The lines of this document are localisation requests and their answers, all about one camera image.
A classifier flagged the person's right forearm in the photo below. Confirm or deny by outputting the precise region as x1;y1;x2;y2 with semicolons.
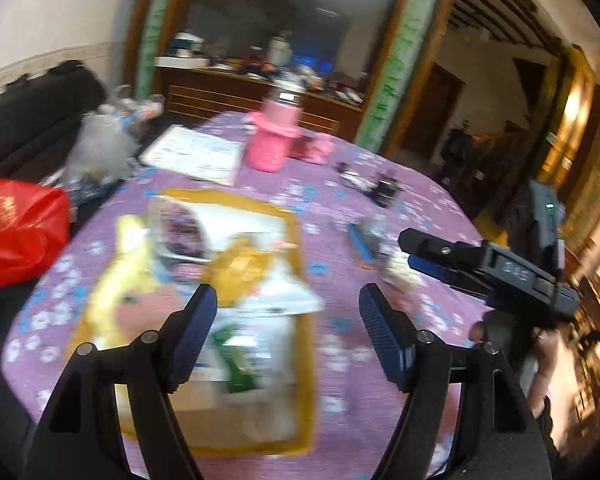
526;380;573;480

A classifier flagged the white printed notebook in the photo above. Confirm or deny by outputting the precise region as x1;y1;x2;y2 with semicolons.
139;125;245;186

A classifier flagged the pink cloth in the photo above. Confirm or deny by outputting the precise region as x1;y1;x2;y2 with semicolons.
302;132;336;166

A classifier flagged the blue cloth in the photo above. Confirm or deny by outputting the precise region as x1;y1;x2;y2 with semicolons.
346;220;381;266

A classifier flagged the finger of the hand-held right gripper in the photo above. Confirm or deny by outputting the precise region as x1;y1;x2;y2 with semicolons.
399;228;488;267
409;255;487;297

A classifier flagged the pink bottle with crochet sleeve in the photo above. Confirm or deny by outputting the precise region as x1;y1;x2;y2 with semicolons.
244;80;306;173

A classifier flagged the grey plastic bag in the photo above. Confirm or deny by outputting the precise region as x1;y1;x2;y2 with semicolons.
62;110;136;181

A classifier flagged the clear plastic bag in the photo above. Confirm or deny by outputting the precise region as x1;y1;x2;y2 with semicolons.
102;85;166;128

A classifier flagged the clear plastic lidded container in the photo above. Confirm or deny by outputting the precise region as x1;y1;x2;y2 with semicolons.
147;197;216;266

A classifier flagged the white red packet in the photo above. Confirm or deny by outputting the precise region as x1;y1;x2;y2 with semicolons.
230;260;323;318

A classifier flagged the person's right hand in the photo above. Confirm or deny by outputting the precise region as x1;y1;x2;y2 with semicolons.
526;329;562;386

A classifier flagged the flat white box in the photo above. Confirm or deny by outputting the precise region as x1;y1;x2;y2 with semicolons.
155;56;211;68

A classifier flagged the red plastic bag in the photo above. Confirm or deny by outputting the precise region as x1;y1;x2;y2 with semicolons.
0;178;71;290

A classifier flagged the clutter of small cabinet things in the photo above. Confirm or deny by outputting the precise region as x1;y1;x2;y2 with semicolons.
300;57;368;106

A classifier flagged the black sofa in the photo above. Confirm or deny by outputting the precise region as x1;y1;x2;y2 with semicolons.
0;60;108;171

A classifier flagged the yellow cardboard box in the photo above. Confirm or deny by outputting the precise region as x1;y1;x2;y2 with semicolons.
75;187;317;456

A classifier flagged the purple floral tablecloth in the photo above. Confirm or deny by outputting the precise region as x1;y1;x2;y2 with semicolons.
2;110;486;480

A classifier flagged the wooden cabinet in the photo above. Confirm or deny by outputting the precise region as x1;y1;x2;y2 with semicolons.
125;0;456;156

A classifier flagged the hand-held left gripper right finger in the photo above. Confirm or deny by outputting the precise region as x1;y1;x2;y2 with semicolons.
358;283;553;480

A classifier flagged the brown wooden door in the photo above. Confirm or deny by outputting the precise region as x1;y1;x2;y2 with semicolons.
402;62;466;153

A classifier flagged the stack of dark boxes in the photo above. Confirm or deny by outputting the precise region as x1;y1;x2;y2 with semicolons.
167;32;206;58

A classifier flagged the green white packet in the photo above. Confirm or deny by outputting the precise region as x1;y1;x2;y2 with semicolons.
200;325;266;396

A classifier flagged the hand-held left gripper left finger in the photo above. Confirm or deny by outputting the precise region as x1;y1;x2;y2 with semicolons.
25;283;218;480

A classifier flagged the yellow brown packet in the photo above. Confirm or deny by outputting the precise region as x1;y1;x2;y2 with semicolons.
207;237;281;306

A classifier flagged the white jug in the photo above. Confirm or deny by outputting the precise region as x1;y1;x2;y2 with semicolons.
267;35;293;67

